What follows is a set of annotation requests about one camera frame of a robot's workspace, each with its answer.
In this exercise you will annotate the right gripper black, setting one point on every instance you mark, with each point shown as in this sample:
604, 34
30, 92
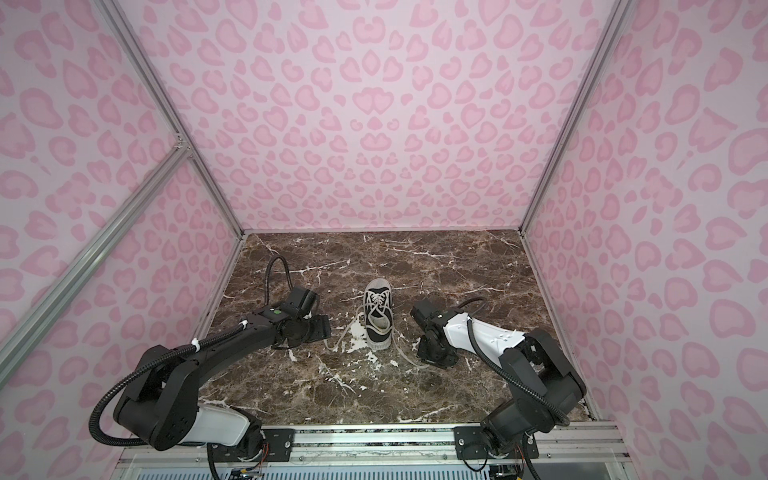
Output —
446, 362

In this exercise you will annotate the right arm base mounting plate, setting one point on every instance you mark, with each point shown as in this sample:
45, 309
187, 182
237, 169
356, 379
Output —
476, 443

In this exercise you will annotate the right corner aluminium post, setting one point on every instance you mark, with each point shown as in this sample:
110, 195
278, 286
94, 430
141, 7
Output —
620, 15

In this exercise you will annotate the diagonal aluminium frame bar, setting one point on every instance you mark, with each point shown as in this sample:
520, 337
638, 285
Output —
38, 321

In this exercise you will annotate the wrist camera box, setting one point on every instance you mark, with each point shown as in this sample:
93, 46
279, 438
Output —
426, 315
299, 302

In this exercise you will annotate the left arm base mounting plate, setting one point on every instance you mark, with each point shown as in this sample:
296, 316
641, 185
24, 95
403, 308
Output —
263, 445

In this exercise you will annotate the aluminium front rail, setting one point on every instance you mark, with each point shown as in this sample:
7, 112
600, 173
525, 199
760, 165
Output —
583, 450

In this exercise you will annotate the left corner aluminium post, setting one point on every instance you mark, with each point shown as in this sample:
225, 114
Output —
127, 38

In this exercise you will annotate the black white canvas sneaker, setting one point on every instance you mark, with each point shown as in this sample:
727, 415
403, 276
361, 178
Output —
378, 314

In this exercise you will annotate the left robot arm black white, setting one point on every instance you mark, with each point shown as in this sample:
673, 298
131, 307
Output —
158, 403

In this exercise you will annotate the corner aluminium post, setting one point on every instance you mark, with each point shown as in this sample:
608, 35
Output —
127, 38
620, 15

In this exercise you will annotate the white shoelace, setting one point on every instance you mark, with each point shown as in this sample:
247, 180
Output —
353, 338

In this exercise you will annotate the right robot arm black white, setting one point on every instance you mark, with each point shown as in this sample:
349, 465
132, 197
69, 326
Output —
544, 385

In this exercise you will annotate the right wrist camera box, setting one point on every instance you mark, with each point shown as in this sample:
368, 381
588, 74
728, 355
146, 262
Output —
426, 315

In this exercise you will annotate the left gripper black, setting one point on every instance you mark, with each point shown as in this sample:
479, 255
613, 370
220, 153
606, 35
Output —
323, 329

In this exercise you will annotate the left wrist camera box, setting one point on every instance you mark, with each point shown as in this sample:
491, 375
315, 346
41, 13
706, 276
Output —
299, 302

